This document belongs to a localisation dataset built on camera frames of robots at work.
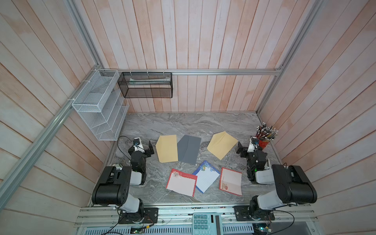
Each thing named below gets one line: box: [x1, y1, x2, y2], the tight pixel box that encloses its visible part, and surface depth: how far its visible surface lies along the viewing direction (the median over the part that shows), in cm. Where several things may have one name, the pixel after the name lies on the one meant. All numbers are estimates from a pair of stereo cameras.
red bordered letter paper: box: [165, 168, 198, 198], surface depth 85 cm
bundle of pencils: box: [255, 121, 279, 142], surface depth 88 cm
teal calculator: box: [191, 212, 224, 235], surface depth 71 cm
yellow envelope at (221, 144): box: [206, 130, 239, 161], surface depth 104 cm
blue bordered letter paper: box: [192, 160, 221, 194], surface depth 88 cm
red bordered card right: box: [219, 166, 243, 197], surface depth 87 cm
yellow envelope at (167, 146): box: [155, 134, 179, 164], surface depth 102 cm
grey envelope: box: [177, 134, 202, 165], surface depth 101 cm
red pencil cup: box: [258, 140, 270, 150], surface depth 92 cm
